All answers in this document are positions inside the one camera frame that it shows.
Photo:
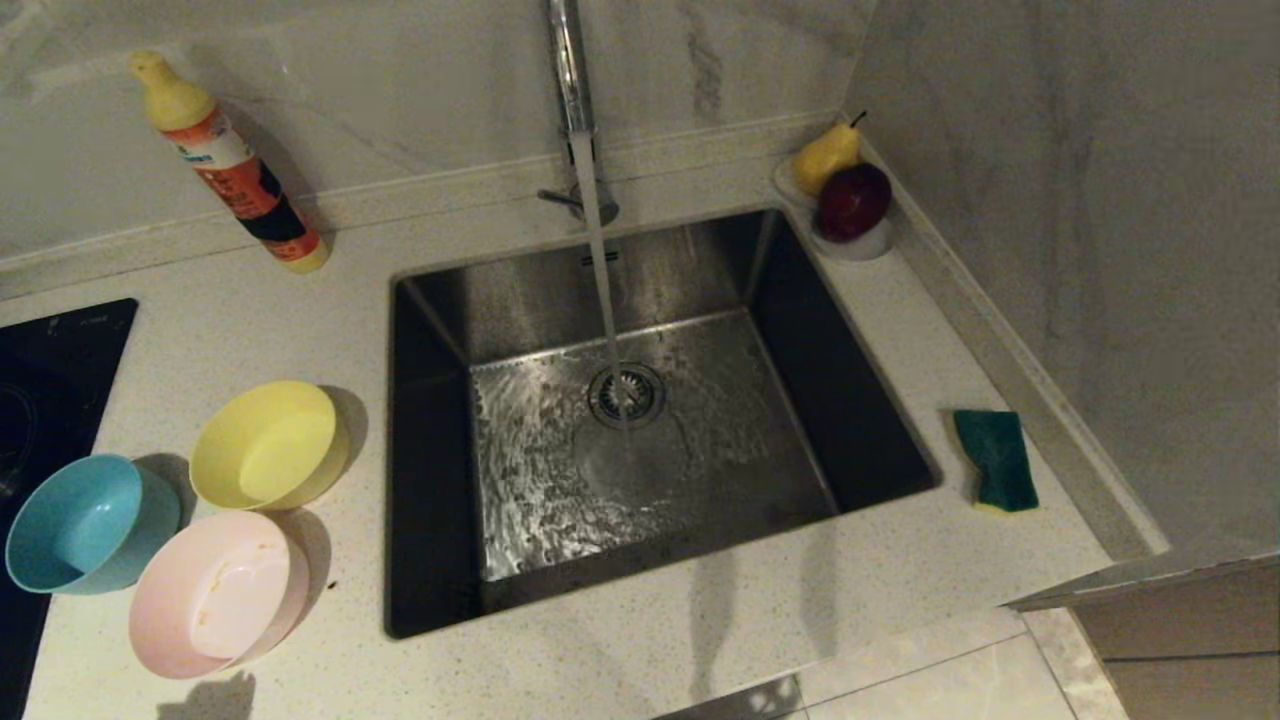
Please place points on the green and yellow sponge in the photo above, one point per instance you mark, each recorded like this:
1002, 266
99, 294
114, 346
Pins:
998, 460

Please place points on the orange dish soap bottle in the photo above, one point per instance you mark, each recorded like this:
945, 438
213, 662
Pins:
240, 175

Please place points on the metal sink drain strainer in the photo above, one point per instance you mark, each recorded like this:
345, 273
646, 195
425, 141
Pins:
642, 400

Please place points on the stainless steel sink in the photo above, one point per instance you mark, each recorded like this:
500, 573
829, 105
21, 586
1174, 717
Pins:
720, 470

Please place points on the running water stream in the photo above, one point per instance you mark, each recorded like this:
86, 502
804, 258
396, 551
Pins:
600, 260

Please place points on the small white dish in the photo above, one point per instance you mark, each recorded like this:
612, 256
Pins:
865, 250

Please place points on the dark red apple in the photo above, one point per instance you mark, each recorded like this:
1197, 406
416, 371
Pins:
853, 202

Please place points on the yellow pear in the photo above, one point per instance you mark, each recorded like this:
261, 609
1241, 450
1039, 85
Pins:
826, 155

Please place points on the chrome faucet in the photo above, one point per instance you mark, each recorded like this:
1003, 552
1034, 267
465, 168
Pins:
568, 70

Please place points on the yellow plastic bowl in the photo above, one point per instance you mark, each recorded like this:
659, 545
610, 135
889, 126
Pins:
265, 448

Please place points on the pink plastic bowl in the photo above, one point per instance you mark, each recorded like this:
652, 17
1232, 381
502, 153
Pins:
215, 598

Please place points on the blue plastic bowl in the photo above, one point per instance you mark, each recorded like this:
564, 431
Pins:
75, 525

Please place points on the black induction cooktop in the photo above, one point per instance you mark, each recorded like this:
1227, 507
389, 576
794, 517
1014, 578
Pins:
50, 380

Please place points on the beige wooden cabinet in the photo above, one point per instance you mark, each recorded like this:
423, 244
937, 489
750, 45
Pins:
1190, 630

